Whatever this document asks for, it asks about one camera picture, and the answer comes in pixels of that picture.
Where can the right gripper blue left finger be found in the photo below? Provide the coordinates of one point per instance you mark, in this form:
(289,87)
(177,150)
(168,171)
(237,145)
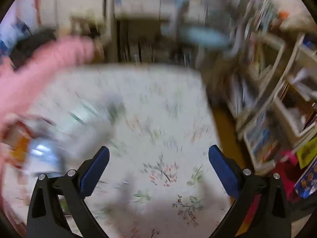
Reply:
(91,171)

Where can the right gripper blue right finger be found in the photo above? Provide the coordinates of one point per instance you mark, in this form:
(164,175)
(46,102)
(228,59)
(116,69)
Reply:
(226,169)

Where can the magenta bag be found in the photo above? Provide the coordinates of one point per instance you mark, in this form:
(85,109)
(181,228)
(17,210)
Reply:
(289,170)

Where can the floral white tablecloth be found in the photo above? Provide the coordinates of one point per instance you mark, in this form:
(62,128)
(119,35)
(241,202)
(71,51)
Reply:
(159,181)

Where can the blue snack bag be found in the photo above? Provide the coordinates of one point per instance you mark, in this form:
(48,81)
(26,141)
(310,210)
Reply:
(306,185)

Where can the white bookshelf cart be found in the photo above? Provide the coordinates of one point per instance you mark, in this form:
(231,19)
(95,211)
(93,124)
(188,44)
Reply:
(265,55)

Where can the pink bed blanket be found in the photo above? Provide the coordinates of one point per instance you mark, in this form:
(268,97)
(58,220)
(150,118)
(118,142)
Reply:
(20,88)

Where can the black jacket on bed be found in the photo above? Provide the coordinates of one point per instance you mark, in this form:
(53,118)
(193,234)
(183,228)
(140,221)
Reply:
(24,48)

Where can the white desk with drawers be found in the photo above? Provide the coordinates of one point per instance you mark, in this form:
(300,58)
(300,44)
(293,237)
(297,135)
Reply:
(125,10)

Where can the blue grey desk chair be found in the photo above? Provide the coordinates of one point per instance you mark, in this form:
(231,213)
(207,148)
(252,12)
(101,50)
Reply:
(221,32)

